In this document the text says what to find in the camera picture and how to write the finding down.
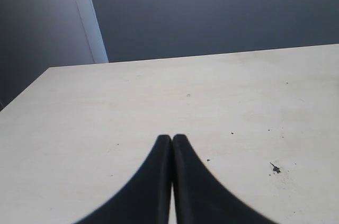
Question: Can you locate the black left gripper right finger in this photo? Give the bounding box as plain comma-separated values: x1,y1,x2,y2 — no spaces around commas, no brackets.
172,134,266,223

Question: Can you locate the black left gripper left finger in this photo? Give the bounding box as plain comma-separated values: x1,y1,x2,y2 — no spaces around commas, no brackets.
78,135,171,223

